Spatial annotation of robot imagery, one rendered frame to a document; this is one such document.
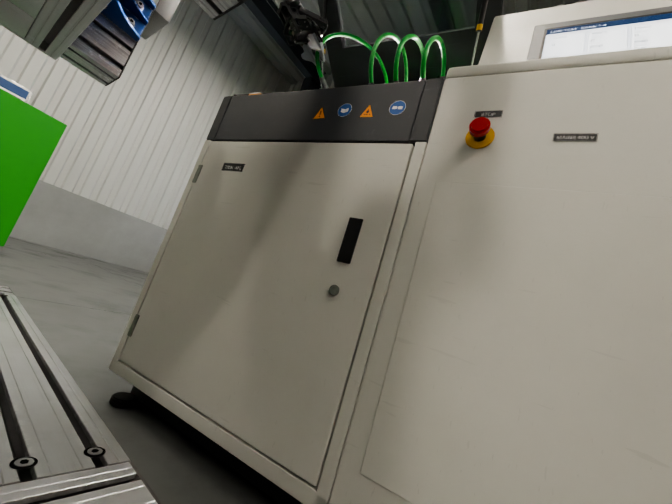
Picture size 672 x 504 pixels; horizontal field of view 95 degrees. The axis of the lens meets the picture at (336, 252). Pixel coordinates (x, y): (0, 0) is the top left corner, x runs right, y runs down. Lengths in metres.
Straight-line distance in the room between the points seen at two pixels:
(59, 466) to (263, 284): 0.49
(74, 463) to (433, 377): 0.45
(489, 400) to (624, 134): 0.48
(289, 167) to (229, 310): 0.38
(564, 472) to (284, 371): 0.46
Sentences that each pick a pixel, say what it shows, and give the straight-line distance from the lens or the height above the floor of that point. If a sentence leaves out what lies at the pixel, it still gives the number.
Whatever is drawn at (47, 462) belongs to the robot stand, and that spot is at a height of 0.23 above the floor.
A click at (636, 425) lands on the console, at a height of 0.38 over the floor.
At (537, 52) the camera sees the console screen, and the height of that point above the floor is 1.30.
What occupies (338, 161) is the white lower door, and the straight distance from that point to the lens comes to 0.76.
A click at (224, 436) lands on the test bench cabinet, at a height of 0.09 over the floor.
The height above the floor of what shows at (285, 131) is 0.82.
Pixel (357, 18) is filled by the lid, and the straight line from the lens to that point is 1.67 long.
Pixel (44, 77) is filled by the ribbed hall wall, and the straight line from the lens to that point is 7.43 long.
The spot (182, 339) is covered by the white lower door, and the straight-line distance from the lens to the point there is 0.88.
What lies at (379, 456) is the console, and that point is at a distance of 0.61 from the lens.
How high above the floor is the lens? 0.40
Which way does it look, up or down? 11 degrees up
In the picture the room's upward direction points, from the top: 17 degrees clockwise
